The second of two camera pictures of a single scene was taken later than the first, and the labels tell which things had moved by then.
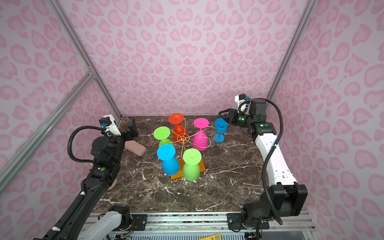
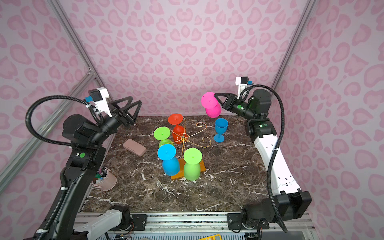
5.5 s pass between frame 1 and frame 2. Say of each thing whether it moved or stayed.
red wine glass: stayed
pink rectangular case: stayed
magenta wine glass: moved
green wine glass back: stayed
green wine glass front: stayed
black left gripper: moved
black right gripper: moved
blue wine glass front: stayed
